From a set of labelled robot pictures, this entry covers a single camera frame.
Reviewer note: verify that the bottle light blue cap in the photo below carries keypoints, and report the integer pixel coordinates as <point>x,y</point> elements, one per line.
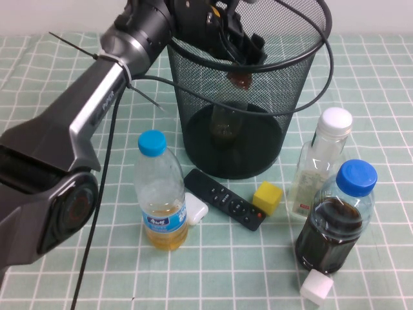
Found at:
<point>159,193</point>

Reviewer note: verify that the black zip tie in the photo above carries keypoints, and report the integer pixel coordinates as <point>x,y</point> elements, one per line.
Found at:
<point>74,46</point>

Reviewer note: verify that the white cube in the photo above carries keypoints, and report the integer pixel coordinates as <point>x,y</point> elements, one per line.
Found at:
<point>316,287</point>

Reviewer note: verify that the dark liquid bottle blue cap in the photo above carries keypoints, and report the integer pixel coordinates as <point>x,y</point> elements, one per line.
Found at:
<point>329,239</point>

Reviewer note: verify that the green checked tablecloth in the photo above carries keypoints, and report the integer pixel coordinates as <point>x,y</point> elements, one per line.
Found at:
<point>371,97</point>

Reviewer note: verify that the yellow cube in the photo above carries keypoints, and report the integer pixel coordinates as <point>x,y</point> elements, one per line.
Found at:
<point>266,198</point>

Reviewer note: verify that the small bottle cream cap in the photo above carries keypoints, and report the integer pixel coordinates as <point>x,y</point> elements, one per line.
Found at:
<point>226,129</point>

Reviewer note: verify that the black mesh wastebasket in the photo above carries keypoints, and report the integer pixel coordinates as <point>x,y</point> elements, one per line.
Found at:
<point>258,155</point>

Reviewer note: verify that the black remote control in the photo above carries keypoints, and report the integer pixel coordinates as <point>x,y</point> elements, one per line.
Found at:
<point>222,197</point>

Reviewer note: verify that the white earbuds case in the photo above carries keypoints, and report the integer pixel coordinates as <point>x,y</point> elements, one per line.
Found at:
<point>197,210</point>

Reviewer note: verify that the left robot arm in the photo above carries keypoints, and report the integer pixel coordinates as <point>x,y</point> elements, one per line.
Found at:
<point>64,129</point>

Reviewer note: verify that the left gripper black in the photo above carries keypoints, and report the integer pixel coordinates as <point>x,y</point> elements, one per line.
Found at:
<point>193,22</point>

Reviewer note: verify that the white zip tie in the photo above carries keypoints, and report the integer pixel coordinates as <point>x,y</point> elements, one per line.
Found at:
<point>124,69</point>

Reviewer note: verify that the clear bottle white cap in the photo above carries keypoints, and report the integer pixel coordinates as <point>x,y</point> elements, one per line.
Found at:
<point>309,168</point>

